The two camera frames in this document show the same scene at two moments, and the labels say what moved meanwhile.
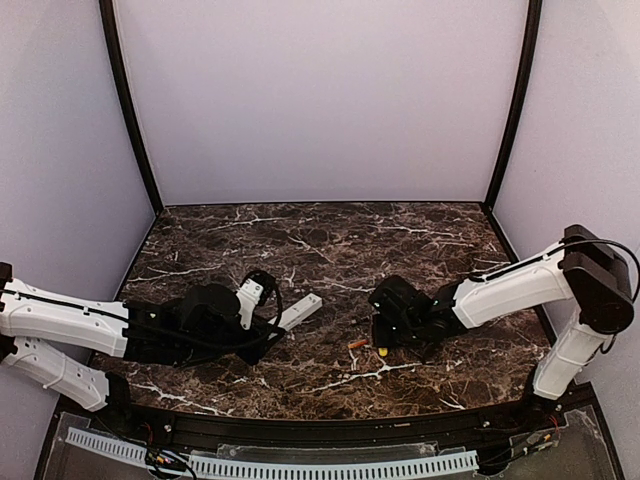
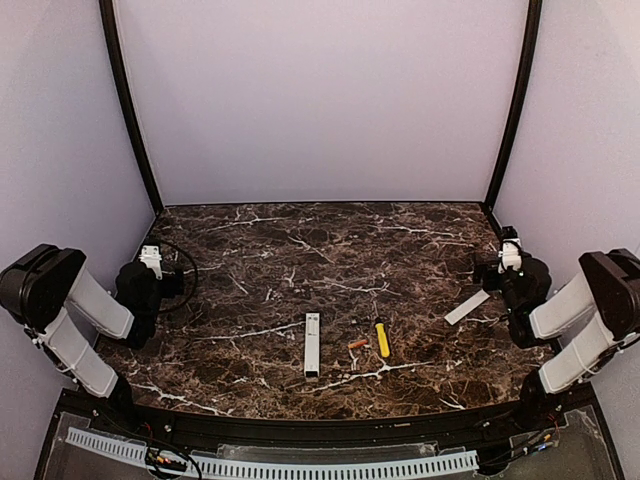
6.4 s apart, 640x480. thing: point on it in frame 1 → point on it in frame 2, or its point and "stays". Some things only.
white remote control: [308, 305] → [312, 342]
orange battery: [357, 344] stays
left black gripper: [261, 337] → [170, 281]
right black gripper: [382, 320] → [486, 273]
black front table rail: [239, 428] stays
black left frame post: [112, 43] stays
